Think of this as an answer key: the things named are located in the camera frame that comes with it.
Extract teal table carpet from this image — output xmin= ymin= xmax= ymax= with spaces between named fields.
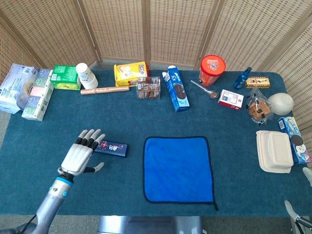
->
xmin=0 ymin=69 xmax=312 ymax=217

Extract brown paper wrapped roll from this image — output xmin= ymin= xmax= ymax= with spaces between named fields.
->
xmin=80 ymin=85 xmax=130 ymax=96

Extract clear bag of biscuits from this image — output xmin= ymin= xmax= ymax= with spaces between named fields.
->
xmin=245 ymin=88 xmax=275 ymax=126

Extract yellow brown small box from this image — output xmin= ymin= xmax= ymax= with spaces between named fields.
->
xmin=245 ymin=76 xmax=272 ymax=89

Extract wicker folding screen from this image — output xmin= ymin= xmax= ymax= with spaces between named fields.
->
xmin=0 ymin=0 xmax=312 ymax=178

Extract blue glasses case grey lining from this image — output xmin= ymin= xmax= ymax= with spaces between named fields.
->
xmin=94 ymin=140 xmax=129 ymax=158

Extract long blue cookie box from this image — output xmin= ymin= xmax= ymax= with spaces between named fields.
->
xmin=162 ymin=65 xmax=191 ymax=113

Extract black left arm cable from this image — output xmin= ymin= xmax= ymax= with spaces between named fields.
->
xmin=23 ymin=214 xmax=39 ymax=232

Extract blue cloth black trim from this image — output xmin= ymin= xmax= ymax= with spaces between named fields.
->
xmin=142 ymin=136 xmax=219 ymax=212

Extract white paper cup stack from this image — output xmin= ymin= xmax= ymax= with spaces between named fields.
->
xmin=75 ymin=63 xmax=99 ymax=90

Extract clear box brown cookies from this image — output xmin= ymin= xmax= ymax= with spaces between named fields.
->
xmin=136 ymin=76 xmax=161 ymax=100

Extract metal spoon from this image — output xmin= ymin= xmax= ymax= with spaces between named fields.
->
xmin=190 ymin=79 xmax=220 ymax=99

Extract yellow bread package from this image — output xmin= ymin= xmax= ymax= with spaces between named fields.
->
xmin=114 ymin=61 xmax=150 ymax=87

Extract green tissue pack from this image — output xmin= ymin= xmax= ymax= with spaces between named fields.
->
xmin=50 ymin=64 xmax=82 ymax=91

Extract blue spray bottle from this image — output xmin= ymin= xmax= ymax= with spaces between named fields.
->
xmin=233 ymin=67 xmax=252 ymax=90

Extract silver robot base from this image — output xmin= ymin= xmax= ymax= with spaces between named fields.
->
xmin=97 ymin=215 xmax=204 ymax=234

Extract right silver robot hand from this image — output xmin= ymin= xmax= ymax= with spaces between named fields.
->
xmin=284 ymin=167 xmax=312 ymax=234

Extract red white small box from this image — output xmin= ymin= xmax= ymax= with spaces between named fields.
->
xmin=217 ymin=89 xmax=244 ymax=111

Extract beige takeout container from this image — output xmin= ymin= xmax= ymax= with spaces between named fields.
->
xmin=255 ymin=130 xmax=294 ymax=174

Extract blue cartoon cookie box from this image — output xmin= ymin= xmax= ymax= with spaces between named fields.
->
xmin=278 ymin=116 xmax=312 ymax=164

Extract pastel tissue multipack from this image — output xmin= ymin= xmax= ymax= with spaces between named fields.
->
xmin=21 ymin=68 xmax=55 ymax=122

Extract pale blue tissue bag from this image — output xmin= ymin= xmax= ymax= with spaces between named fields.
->
xmin=0 ymin=63 xmax=39 ymax=115

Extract orange instant noodle tub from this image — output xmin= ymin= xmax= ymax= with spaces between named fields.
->
xmin=198 ymin=54 xmax=227 ymax=87

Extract white upturned bowl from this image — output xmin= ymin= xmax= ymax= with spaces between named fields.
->
xmin=267 ymin=93 xmax=295 ymax=116

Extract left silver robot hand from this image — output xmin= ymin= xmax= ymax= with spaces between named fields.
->
xmin=58 ymin=128 xmax=106 ymax=176

